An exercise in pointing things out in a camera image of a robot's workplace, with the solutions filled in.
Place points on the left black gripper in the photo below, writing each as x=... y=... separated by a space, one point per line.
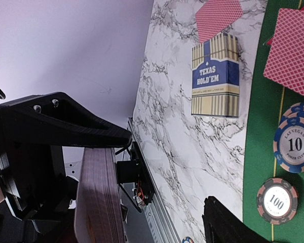
x=33 y=130

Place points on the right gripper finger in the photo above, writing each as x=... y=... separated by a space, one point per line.
x=221 y=225

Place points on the brown chip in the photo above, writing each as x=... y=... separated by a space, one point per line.
x=277 y=201

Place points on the blue chips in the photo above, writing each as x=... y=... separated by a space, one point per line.
x=288 y=144

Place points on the red playing card deck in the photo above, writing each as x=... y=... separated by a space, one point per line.
x=98 y=216

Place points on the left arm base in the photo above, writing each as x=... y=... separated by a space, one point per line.
x=135 y=171

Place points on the scattered blue ten chip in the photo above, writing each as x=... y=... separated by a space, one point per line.
x=187 y=239

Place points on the gold blue card box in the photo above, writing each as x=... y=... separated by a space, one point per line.
x=216 y=77

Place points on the stray red card on table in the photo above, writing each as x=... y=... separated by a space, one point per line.
x=216 y=15

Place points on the front aluminium rail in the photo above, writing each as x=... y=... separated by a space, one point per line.
x=158 y=219

